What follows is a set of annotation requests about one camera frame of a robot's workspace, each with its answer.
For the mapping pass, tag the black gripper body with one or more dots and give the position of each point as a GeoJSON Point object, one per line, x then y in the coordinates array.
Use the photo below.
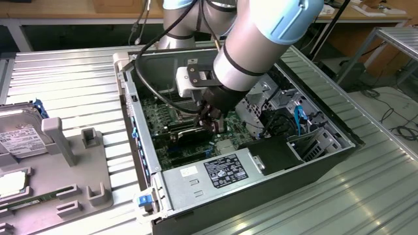
{"type": "Point", "coordinates": [225, 98]}

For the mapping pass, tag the black Nvidia graphics card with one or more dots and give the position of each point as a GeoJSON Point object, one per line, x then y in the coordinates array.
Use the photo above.
{"type": "Point", "coordinates": [193, 137]}

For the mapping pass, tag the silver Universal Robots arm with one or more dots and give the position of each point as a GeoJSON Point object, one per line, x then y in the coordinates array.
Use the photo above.
{"type": "Point", "coordinates": [254, 44]}

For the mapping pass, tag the green motherboard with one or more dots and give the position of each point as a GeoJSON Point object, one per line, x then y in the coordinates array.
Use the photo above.
{"type": "Point", "coordinates": [235, 127]}

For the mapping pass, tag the small silver chipset heatsink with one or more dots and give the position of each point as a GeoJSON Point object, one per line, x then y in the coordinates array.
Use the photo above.
{"type": "Point", "coordinates": [225, 146]}

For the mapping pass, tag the silver perforated disk bay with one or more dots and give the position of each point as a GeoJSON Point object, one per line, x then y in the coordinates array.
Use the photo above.
{"type": "Point", "coordinates": [253, 115]}

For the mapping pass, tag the long blue expansion slot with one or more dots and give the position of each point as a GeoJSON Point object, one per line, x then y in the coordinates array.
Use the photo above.
{"type": "Point", "coordinates": [178, 148]}

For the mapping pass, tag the black plastic shroud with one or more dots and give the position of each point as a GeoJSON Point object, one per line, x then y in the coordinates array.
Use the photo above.
{"type": "Point", "coordinates": [274, 156]}

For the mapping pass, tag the silver power supply with label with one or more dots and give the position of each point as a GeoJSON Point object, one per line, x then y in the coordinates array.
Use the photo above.
{"type": "Point", "coordinates": [183, 188]}

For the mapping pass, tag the silver slotted disk bay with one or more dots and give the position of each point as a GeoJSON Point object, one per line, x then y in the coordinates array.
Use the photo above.
{"type": "Point", "coordinates": [321, 144]}

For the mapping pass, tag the open black PC case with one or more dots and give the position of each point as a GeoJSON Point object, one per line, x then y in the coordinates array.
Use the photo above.
{"type": "Point", "coordinates": [294, 186]}

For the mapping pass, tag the blue case latch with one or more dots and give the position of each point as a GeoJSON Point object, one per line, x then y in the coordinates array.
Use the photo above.
{"type": "Point", "coordinates": [145, 201]}

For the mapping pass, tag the black slanted pole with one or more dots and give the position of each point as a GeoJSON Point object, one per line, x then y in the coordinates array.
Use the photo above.
{"type": "Point", "coordinates": [330, 27]}

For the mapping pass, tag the brown wooden cabinet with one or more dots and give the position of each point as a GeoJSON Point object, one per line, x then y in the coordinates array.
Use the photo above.
{"type": "Point", "coordinates": [346, 34]}

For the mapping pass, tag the white flat item on desk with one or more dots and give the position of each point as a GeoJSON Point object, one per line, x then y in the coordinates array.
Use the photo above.
{"type": "Point", "coordinates": [369, 11]}

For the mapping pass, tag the silver hard disk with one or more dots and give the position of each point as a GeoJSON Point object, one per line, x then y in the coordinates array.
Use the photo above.
{"type": "Point", "coordinates": [19, 137]}

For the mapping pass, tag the grey plastic parts rack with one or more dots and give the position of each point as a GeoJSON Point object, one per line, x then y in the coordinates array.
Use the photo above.
{"type": "Point", "coordinates": [39, 181]}

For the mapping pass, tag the wooden desk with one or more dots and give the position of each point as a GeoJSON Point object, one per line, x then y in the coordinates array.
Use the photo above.
{"type": "Point", "coordinates": [48, 13]}

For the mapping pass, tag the green RAM stick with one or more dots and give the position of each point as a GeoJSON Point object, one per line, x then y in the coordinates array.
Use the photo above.
{"type": "Point", "coordinates": [30, 202]}

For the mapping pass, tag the silver CPU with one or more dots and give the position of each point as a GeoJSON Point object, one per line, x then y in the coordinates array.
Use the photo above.
{"type": "Point", "coordinates": [11, 183]}

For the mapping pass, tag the wrist camera box with bracket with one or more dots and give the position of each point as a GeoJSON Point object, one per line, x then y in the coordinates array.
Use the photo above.
{"type": "Point", "coordinates": [185, 83]}

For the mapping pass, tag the metal slat frame table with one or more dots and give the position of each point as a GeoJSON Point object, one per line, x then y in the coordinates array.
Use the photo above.
{"type": "Point", "coordinates": [401, 39]}

